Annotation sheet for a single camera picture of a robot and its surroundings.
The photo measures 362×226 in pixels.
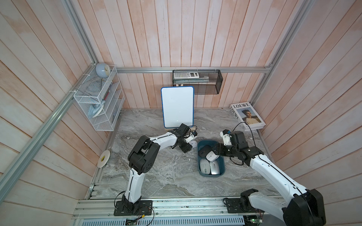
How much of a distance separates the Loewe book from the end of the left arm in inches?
19.5

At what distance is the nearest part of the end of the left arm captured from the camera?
746mm

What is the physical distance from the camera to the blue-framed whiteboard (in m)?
0.87

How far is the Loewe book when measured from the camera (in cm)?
107
